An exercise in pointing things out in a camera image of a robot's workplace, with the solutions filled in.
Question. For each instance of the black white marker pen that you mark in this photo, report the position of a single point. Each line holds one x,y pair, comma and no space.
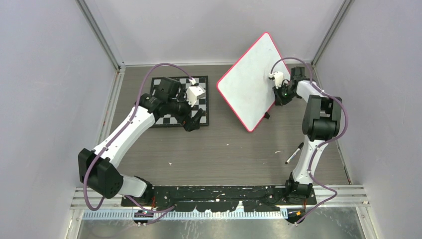
294,153

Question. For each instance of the pink framed whiteboard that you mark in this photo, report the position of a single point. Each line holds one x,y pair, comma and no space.
246,86

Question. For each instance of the black white chessboard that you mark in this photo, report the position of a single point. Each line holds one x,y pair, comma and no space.
203,103

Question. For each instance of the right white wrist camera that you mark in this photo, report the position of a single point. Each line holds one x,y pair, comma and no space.
277,77

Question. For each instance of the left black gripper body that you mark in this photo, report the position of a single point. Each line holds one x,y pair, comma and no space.
181,110

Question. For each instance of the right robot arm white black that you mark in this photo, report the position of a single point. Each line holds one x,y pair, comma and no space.
321,123

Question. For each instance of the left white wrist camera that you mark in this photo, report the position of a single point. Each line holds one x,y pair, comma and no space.
194,92

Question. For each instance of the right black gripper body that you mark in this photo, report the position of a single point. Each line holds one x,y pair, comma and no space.
284,95

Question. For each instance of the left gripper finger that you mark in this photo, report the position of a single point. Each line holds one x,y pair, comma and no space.
196,119
190,125

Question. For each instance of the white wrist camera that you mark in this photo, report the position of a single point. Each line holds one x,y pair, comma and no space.
277,77
194,92

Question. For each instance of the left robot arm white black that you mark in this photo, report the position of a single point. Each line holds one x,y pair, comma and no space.
98,167

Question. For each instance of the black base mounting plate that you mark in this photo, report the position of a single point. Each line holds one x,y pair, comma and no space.
218,198

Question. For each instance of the white slotted cable duct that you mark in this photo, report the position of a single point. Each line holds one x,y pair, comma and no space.
237,214

